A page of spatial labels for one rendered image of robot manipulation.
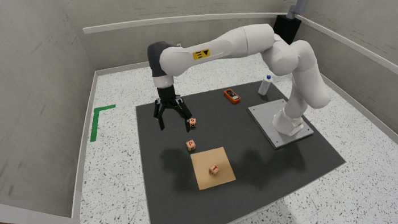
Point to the beige mat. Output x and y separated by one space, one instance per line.
202 161

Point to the white plastic bottle with blue cap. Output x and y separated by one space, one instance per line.
265 85

